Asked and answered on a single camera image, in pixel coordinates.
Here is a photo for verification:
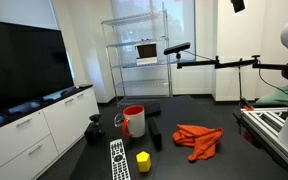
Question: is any orange towel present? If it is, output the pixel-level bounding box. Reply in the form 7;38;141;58
172;123;224;163

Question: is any black vertical stand pole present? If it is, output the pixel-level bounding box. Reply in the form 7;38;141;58
238;59;244;101

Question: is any person in green shirt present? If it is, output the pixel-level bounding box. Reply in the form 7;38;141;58
254;59;288;108

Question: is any orange black spring clamp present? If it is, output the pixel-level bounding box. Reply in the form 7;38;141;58
239;96;256;112

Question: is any white flat box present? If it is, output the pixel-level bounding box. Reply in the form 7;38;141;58
136;57;159;66

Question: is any black rectangular box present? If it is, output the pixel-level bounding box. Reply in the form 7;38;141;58
147;115;163;150

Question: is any white mug red inside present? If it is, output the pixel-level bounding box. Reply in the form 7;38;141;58
121;104;146;139

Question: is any yellow hexagonal block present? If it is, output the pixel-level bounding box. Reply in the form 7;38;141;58
135;150;152;173

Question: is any black knob clamp block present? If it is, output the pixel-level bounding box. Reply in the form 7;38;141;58
84;113;106;143

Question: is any silver remote control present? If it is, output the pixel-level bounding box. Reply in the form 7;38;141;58
109;138;132;180

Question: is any white drawer cabinet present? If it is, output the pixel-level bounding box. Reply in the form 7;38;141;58
0;84;100;180

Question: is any large black television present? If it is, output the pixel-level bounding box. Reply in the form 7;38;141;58
0;19;75;118

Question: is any thin black hanging cable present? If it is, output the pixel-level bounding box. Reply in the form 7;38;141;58
257;61;288;98

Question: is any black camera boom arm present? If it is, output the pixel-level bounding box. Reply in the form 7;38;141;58
176;54;288;72

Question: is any black bar stereo camera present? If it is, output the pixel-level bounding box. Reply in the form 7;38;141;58
163;41;192;62

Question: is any metal wire shelf rack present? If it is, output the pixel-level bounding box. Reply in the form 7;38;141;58
100;2;173;107

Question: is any aluminium extrusion frame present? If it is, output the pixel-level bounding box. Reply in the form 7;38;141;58
233;106;288;179

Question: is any small red clamp handle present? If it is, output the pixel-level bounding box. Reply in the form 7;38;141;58
243;130;252;142

